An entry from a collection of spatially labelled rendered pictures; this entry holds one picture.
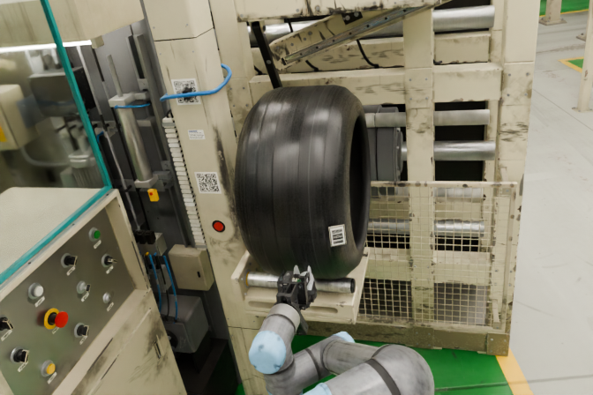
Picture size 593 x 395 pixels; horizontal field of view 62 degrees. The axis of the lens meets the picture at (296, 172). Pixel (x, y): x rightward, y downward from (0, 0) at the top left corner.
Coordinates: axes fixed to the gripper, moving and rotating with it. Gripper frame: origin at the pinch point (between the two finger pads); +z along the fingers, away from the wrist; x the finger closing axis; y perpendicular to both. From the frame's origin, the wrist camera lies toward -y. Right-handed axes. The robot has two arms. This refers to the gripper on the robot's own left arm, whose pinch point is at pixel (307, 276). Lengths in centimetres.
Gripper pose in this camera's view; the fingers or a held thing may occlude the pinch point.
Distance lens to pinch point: 136.9
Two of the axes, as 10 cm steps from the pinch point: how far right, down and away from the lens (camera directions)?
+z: 2.7, -3.6, 9.0
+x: -9.6, 0.0, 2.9
